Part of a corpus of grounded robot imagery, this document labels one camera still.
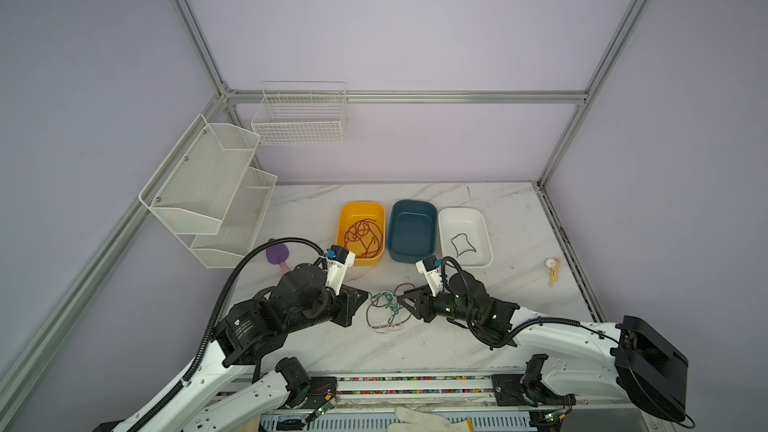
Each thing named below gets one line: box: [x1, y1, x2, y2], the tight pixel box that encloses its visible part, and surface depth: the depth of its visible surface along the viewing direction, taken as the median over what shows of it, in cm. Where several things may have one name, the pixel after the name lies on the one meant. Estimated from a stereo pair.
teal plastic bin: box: [388, 199, 438, 264], surface depth 107 cm
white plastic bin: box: [437, 207, 493, 269], surface depth 106 cm
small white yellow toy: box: [545, 258, 562, 288], surface depth 97 cm
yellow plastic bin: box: [336, 203, 386, 266], surface depth 106 cm
